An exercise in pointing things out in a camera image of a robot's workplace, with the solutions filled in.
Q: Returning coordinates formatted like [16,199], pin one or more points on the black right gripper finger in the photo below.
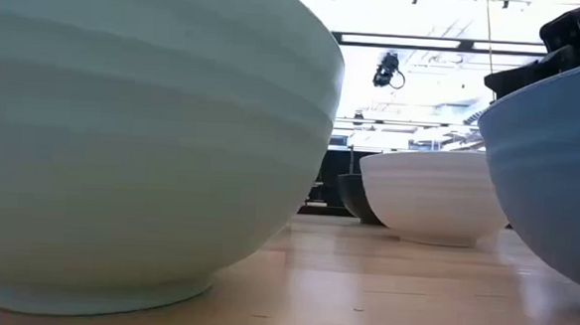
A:
[528,75]

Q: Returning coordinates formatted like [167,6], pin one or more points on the blue bowl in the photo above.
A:
[553,171]

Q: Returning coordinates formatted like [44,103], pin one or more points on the white bowl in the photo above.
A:
[432,195]

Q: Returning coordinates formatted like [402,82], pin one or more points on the black bowl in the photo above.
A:
[355,196]

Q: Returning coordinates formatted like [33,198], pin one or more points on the mint green bowl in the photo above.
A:
[121,149]

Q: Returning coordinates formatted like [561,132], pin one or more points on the black background cabinet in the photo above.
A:
[337,165]

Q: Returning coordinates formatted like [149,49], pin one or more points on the black overhead camera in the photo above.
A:
[385,70]

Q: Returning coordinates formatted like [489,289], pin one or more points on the black aluminium table frame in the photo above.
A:
[327,210]

